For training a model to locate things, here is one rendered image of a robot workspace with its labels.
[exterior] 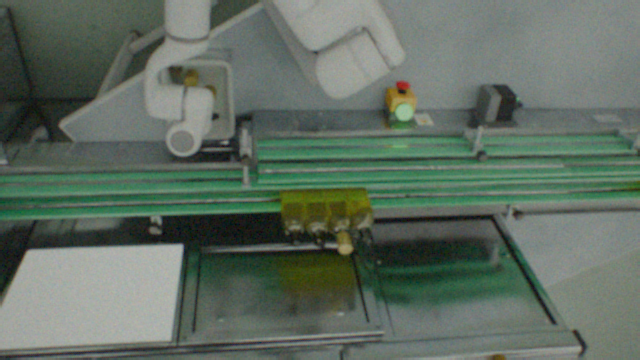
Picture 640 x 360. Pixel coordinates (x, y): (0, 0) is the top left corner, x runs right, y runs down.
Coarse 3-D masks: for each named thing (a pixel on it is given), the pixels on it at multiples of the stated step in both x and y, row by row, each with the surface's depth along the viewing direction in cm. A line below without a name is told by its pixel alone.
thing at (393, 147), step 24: (264, 144) 135; (288, 144) 136; (312, 144) 137; (336, 144) 138; (360, 144) 138; (384, 144) 139; (408, 144) 140; (432, 144) 141; (456, 144) 141; (504, 144) 143; (528, 144) 143; (552, 144) 144; (576, 144) 145; (600, 144) 145; (624, 144) 146
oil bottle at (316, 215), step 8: (304, 192) 138; (312, 192) 138; (320, 192) 138; (304, 200) 136; (312, 200) 136; (320, 200) 136; (304, 208) 134; (312, 208) 133; (320, 208) 133; (312, 216) 130; (320, 216) 130; (328, 216) 131; (312, 224) 129; (320, 224) 130; (328, 224) 131; (312, 232) 131
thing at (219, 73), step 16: (176, 64) 127; (192, 64) 127; (208, 64) 128; (224, 64) 128; (176, 80) 137; (208, 80) 138; (224, 80) 139; (224, 96) 141; (224, 112) 144; (224, 128) 143
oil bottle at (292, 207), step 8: (280, 192) 139; (288, 192) 137; (296, 192) 137; (280, 200) 140; (288, 200) 134; (296, 200) 134; (288, 208) 132; (296, 208) 132; (288, 216) 129; (296, 216) 129; (304, 216) 130; (288, 224) 129; (296, 224) 129; (304, 224) 130; (288, 232) 130
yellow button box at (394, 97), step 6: (390, 90) 145; (396, 90) 145; (408, 90) 146; (390, 96) 143; (396, 96) 142; (402, 96) 142; (408, 96) 143; (414, 96) 143; (390, 102) 143; (396, 102) 142; (402, 102) 142; (408, 102) 143; (414, 102) 143; (390, 108) 143; (414, 108) 144; (390, 114) 144; (390, 120) 145
